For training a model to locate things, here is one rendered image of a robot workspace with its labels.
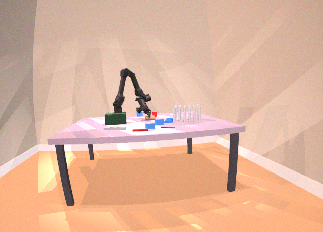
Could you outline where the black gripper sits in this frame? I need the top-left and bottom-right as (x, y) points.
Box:
(140, 102), (151, 118)

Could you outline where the blue flat strip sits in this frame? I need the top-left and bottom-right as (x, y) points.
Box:
(164, 118), (173, 123)

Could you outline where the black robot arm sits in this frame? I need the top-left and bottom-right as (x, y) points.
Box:
(112, 68), (151, 114)

